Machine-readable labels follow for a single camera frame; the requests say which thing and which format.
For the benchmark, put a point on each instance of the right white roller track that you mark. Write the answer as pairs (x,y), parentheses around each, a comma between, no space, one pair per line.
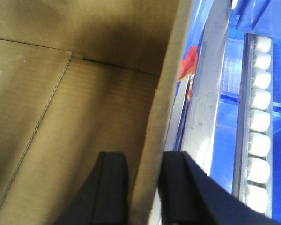
(258,195)

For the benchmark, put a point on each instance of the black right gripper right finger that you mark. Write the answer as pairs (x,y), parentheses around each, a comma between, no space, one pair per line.
(189,197)

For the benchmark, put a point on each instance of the brown cardboard carton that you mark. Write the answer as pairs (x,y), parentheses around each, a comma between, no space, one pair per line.
(78,77)

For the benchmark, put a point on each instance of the right steel shelf front rail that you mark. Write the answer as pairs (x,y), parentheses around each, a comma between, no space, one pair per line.
(207,45)

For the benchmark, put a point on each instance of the blue bin beside rollers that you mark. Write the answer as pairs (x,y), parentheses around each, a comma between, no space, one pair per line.
(248,15)

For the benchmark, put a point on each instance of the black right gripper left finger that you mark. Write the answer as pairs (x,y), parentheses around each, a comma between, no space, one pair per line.
(102,199)

